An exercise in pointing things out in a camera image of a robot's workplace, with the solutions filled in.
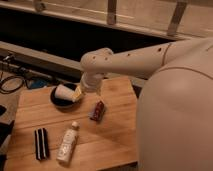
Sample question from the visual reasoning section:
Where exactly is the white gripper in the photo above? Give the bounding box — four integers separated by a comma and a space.
72, 72, 104, 102

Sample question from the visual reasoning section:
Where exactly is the white plastic bottle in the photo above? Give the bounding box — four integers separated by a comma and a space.
56, 121, 79, 165

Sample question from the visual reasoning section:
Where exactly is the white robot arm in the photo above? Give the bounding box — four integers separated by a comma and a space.
80, 37, 213, 171

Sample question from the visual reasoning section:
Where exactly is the white paper cup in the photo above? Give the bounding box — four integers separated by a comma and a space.
55, 84, 74, 101

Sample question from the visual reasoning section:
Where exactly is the red snack packet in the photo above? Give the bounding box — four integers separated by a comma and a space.
89, 101, 105, 122

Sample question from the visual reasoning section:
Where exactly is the black round plate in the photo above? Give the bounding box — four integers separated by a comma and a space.
50, 84, 80, 107

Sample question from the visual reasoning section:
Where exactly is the wooden table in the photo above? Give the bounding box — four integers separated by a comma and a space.
4, 77, 137, 171

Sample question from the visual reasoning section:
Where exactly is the blue object on floor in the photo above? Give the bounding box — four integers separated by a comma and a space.
27, 78, 47, 89

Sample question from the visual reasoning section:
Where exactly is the black white striped object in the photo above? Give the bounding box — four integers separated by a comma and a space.
34, 128, 50, 161

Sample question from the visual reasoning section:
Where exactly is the black coiled cable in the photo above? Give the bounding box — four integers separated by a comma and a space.
0, 74, 26, 95

